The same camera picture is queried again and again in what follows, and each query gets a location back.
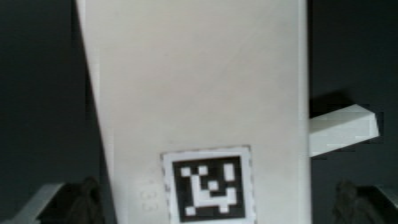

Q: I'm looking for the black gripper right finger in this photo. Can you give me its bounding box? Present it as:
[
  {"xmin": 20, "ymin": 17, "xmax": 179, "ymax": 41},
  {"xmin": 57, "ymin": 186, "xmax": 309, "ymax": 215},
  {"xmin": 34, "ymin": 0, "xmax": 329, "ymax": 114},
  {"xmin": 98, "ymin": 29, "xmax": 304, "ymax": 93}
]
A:
[{"xmin": 332, "ymin": 180, "xmax": 398, "ymax": 224}]

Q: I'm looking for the white block at left edge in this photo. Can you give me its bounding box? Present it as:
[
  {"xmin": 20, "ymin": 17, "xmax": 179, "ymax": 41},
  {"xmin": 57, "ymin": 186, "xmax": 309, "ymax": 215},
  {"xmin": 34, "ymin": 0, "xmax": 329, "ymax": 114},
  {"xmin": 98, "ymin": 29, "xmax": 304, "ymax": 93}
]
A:
[{"xmin": 309, "ymin": 104, "xmax": 380, "ymax": 156}]

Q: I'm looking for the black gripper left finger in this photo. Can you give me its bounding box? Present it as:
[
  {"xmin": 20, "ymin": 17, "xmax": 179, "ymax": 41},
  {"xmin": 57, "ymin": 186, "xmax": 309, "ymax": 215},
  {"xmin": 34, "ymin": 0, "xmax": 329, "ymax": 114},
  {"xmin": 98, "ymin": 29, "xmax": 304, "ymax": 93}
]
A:
[{"xmin": 37, "ymin": 177, "xmax": 105, "ymax": 224}]

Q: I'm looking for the white cabinet top block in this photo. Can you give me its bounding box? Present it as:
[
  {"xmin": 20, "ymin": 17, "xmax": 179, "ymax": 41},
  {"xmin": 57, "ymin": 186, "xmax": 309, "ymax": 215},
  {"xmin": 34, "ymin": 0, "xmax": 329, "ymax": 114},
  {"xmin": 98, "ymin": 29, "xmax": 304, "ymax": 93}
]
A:
[{"xmin": 75, "ymin": 0, "xmax": 313, "ymax": 224}]

